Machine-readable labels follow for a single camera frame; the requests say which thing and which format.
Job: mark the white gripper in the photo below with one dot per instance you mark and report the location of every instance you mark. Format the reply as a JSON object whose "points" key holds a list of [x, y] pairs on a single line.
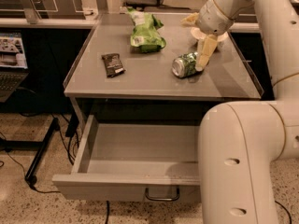
{"points": [[214, 21]]}

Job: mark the green soda can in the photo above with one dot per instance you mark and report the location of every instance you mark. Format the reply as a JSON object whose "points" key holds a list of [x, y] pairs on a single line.
{"points": [[184, 65]]}

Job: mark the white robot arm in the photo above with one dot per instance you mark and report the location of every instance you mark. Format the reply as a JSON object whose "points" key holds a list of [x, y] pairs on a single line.
{"points": [[238, 140]]}

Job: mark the grey open drawer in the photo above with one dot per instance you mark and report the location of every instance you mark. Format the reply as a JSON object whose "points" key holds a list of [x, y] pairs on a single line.
{"points": [[116, 162]]}

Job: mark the white paper bowl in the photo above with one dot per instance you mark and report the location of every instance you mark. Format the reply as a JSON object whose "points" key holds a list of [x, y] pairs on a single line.
{"points": [[200, 36]]}

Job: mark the right background desk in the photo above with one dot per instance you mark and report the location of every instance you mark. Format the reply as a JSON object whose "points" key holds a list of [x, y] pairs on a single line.
{"points": [[245, 23]]}

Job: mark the background desk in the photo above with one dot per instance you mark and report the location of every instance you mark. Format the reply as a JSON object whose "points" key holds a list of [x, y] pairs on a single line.
{"points": [[245, 23], [69, 14]]}

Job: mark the green chip bag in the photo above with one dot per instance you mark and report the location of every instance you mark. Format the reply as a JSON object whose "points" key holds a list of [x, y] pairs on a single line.
{"points": [[145, 35]]}

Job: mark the dark brown snack bar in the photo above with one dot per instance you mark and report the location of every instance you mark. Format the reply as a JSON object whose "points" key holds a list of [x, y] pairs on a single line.
{"points": [[113, 64]]}

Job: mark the grey cabinet table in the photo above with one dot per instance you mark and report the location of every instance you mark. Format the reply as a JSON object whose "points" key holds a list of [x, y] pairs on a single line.
{"points": [[227, 76]]}

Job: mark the left background desk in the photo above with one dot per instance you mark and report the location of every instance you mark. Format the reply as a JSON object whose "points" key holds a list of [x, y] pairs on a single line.
{"points": [[69, 14]]}

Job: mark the laptop computer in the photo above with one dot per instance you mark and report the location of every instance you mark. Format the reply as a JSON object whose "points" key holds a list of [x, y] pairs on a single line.
{"points": [[13, 64]]}

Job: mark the black desk leg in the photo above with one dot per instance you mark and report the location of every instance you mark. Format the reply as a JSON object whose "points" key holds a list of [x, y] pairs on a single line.
{"points": [[39, 147]]}

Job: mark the metal drawer handle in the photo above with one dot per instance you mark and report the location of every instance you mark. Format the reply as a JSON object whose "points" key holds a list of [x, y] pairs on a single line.
{"points": [[162, 194]]}

